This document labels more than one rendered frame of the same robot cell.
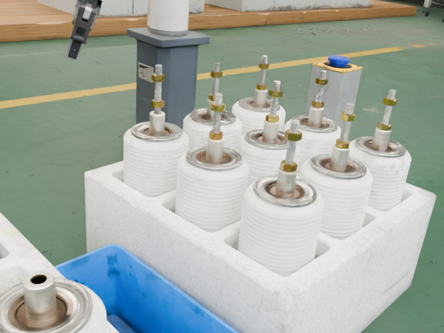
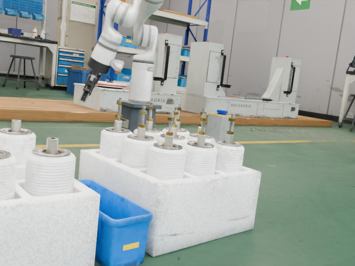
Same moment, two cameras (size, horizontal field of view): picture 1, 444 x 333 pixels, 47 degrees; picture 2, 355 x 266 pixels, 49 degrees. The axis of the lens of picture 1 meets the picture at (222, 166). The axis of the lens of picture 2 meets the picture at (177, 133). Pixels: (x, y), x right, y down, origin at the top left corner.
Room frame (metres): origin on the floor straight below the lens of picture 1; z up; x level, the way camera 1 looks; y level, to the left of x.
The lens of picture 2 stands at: (-0.45, -0.20, 0.43)
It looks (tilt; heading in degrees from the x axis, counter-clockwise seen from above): 8 degrees down; 6
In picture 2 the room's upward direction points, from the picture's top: 6 degrees clockwise
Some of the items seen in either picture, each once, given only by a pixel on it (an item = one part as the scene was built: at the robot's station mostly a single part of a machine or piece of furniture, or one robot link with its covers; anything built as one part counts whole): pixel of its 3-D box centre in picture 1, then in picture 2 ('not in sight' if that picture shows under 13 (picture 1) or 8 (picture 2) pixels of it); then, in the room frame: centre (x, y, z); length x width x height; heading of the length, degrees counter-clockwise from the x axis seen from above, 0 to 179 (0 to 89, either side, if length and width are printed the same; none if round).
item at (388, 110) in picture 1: (386, 114); (231, 126); (0.71, -0.23, 0.30); 0.01 x 0.01 x 0.08
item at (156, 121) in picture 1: (156, 123); (118, 125); (0.69, 0.10, 0.26); 0.02 x 0.02 x 0.03
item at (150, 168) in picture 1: (154, 187); (114, 160); (0.69, 0.10, 0.16); 0.10 x 0.10 x 0.18
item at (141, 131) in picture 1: (156, 131); (117, 130); (0.69, 0.10, 0.25); 0.08 x 0.08 x 0.01
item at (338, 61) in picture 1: (337, 62); (222, 113); (0.97, -0.20, 0.32); 0.04 x 0.04 x 0.02
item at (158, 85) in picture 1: (158, 91); (119, 110); (0.69, 0.10, 0.31); 0.01 x 0.01 x 0.08
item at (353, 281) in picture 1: (257, 232); (167, 189); (0.70, -0.07, 0.09); 0.39 x 0.39 x 0.18; 48
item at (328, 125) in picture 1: (314, 124); (200, 136); (0.79, -0.15, 0.25); 0.08 x 0.08 x 0.01
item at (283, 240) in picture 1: (275, 256); (164, 180); (0.54, -0.08, 0.16); 0.10 x 0.10 x 0.18
